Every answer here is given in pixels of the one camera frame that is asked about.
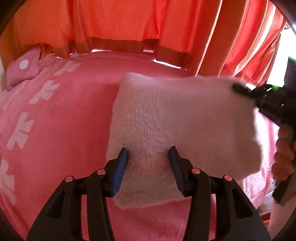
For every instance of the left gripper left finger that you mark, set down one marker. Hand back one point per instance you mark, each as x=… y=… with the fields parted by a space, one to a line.
x=60 y=218

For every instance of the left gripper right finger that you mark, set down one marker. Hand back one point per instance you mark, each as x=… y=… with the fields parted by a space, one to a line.
x=236 y=217

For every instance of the white knitted garment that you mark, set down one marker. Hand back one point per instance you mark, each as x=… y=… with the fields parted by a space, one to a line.
x=208 y=123

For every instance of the person's right hand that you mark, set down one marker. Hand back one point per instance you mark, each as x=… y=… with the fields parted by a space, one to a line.
x=285 y=153

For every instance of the orange curtain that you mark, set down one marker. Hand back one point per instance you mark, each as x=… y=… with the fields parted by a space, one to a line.
x=208 y=38

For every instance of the pink floral bed blanket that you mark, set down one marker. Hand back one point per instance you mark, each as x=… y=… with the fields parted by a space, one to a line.
x=58 y=124

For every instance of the pink flower-shaped pillow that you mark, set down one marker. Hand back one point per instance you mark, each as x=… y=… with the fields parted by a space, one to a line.
x=27 y=66

